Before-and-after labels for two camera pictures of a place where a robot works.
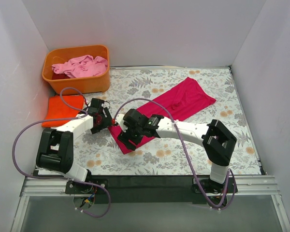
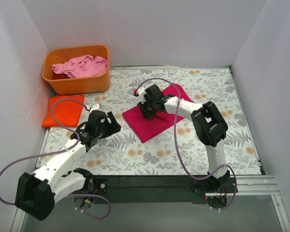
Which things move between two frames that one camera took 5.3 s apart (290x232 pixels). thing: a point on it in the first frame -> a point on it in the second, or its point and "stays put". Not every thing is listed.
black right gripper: [126, 136] -> [145, 109]
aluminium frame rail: [56, 187] stays put
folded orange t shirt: [56, 109] stays put
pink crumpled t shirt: [85, 66] stays put
